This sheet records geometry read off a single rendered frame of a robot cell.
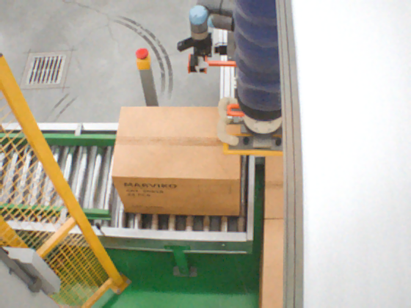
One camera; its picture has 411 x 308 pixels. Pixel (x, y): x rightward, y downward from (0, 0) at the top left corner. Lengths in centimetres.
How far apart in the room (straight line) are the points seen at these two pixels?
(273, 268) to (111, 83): 203
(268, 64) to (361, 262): 183
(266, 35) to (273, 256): 134
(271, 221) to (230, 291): 63
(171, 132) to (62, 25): 227
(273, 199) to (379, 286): 282
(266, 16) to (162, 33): 271
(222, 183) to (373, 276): 246
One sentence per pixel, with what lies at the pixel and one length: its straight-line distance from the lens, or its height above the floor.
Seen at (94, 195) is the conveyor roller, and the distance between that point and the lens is 313.
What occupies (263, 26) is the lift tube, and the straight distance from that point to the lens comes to 191.
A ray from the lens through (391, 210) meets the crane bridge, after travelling 24.
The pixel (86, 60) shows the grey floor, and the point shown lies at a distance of 446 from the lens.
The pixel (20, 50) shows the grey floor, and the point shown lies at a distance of 474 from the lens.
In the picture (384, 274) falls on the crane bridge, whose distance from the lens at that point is 22.
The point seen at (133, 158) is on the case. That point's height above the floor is 95.
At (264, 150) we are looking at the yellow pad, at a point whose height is 113.
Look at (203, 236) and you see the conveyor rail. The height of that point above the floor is 59.
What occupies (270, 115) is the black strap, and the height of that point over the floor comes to 137.
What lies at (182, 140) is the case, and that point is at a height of 95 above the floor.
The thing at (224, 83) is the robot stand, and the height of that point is 23.
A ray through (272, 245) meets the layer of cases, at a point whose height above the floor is 54.
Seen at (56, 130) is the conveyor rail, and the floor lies 59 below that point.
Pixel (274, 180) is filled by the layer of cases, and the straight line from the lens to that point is 309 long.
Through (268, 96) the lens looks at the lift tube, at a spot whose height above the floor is 148.
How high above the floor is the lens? 326
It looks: 58 degrees down
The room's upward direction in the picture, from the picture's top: 6 degrees counter-clockwise
